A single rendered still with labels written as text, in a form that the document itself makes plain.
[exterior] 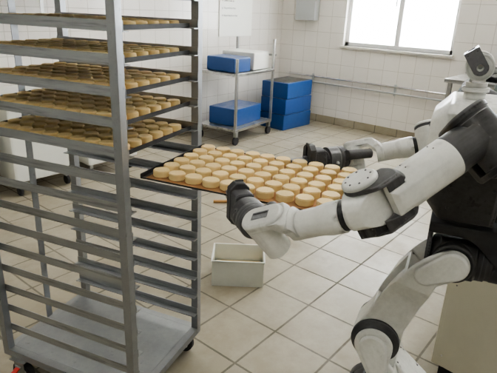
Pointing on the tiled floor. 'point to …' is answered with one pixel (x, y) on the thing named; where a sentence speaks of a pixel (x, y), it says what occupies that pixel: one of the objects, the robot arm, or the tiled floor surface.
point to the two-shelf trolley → (237, 98)
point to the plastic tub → (237, 265)
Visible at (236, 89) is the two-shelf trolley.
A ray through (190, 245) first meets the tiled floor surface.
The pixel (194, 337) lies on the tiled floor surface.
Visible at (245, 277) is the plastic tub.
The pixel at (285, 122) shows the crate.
